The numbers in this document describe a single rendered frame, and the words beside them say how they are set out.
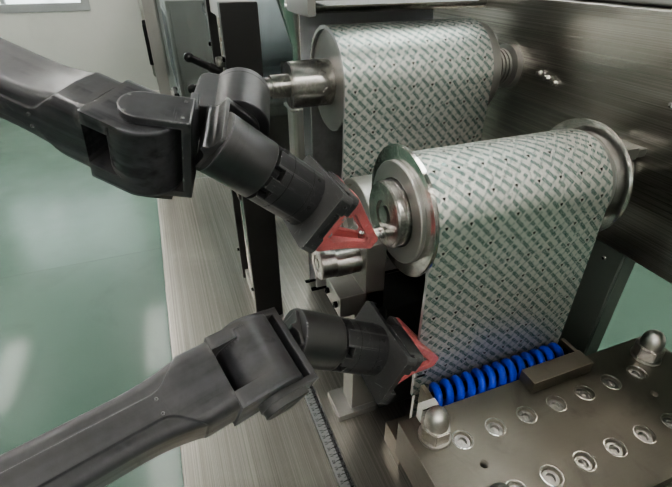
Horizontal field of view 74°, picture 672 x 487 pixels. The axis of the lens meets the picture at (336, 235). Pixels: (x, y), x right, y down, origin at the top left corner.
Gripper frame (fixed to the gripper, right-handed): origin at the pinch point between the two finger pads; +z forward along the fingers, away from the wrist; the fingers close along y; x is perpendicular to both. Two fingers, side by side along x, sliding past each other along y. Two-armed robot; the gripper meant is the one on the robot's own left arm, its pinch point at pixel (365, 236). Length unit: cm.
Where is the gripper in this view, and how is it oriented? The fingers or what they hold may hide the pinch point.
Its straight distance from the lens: 49.1
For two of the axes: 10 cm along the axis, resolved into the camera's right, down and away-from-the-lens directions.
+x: 6.2, -7.6, -1.9
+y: 3.7, 4.9, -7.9
